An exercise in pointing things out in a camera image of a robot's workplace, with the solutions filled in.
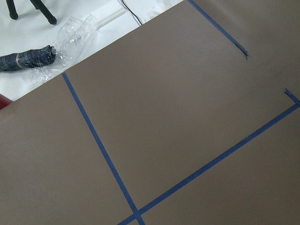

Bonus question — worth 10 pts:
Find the folded dark umbrella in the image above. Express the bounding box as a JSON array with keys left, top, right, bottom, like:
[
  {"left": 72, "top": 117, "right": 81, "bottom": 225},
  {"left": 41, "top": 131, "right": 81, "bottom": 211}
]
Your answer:
[{"left": 0, "top": 45, "right": 56, "bottom": 72}]

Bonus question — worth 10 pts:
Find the clear plastic wrap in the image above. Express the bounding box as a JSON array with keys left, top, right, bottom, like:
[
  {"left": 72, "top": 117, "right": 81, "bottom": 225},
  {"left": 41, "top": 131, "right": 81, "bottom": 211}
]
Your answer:
[{"left": 30, "top": 14, "right": 97, "bottom": 89}]

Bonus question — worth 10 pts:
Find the black tripod leg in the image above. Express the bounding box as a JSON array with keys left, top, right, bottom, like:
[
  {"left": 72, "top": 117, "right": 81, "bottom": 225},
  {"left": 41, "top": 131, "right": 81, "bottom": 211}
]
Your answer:
[{"left": 30, "top": 0, "right": 57, "bottom": 25}]

